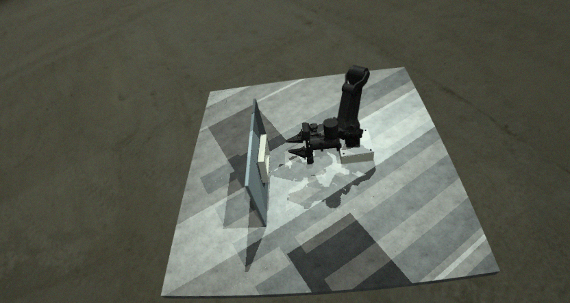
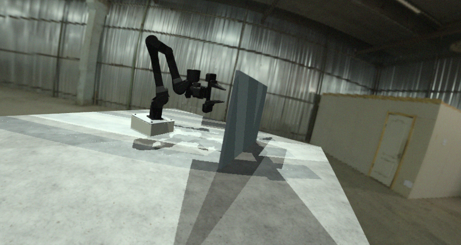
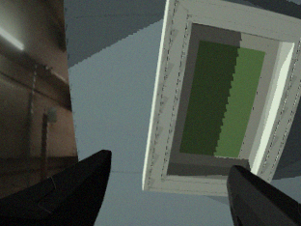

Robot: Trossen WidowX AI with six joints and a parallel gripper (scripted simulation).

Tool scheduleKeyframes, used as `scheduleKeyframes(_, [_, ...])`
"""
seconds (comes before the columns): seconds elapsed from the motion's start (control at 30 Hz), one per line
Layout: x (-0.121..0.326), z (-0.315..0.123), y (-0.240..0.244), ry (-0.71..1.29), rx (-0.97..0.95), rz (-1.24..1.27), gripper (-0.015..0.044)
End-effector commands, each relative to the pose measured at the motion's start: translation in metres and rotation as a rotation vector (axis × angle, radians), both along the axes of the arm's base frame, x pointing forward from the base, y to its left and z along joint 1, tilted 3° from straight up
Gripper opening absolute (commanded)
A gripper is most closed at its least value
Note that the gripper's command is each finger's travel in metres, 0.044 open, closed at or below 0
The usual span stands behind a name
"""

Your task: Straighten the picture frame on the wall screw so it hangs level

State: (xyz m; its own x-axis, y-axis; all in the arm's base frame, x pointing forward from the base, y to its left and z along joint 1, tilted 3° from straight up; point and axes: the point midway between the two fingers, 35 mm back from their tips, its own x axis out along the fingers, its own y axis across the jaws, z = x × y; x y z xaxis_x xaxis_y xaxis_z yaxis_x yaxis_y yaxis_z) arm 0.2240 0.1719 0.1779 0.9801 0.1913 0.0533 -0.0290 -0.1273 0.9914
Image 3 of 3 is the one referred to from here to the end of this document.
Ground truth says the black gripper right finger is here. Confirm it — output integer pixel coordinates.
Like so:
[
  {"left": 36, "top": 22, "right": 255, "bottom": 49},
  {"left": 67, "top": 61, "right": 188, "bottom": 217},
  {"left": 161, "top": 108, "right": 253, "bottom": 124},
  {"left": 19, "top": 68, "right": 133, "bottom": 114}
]
[{"left": 227, "top": 164, "right": 301, "bottom": 226}]

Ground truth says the grey picture frame with green centre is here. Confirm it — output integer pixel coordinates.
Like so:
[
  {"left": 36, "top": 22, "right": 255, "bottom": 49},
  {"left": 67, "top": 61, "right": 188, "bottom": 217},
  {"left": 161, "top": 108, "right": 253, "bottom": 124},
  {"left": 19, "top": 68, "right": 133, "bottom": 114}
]
[{"left": 143, "top": 0, "right": 301, "bottom": 197}]

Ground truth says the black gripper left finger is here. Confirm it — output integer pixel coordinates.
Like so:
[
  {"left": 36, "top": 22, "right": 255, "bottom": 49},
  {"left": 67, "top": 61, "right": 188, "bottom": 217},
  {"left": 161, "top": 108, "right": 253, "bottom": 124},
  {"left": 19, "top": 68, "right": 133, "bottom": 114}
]
[{"left": 0, "top": 149, "right": 112, "bottom": 226}]

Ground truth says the grey flat panel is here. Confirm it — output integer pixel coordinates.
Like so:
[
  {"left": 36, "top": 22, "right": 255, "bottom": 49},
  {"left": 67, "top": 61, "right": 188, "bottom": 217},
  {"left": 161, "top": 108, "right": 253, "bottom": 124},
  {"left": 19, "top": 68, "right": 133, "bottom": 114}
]
[{"left": 63, "top": 0, "right": 301, "bottom": 226}]

